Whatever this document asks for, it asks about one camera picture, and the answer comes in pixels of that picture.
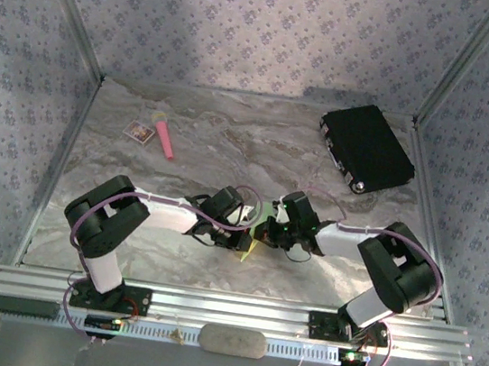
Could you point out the light green paper sheet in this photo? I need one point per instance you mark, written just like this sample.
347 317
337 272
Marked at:
267 209

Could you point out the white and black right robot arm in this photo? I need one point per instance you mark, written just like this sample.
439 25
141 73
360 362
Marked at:
337 239

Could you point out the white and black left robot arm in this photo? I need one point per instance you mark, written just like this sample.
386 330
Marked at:
167 215

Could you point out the pink toy microphone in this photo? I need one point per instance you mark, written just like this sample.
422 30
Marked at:
164 137

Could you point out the black hard case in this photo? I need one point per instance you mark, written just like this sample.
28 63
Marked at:
368 146

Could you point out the grey oval stone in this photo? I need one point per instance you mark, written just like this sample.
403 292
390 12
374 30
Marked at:
231 340

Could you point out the small printed card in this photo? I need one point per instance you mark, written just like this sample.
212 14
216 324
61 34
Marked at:
139 132

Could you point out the long black bar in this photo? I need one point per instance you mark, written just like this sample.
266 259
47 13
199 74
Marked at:
22 306

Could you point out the aluminium mounting rail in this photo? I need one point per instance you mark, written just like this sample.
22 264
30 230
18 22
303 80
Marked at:
226 310

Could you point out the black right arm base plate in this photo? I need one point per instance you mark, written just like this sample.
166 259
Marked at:
324 326

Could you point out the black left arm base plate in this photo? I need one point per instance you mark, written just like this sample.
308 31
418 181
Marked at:
136 302

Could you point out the aluminium side frame rail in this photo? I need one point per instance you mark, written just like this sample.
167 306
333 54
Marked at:
61 166
427 195

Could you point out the aluminium frame post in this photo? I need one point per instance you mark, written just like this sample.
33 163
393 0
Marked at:
462 63

